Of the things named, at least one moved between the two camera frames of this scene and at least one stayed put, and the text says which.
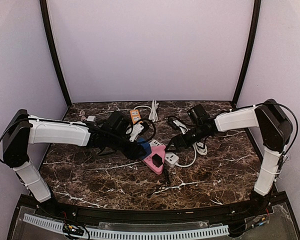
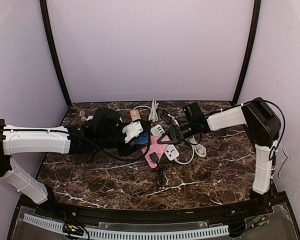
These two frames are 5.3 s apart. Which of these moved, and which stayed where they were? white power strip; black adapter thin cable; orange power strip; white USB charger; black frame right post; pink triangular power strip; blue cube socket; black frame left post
Moved: black adapter thin cable; white power strip; blue cube socket; pink triangular power strip
Stayed: orange power strip; black frame right post; white USB charger; black frame left post
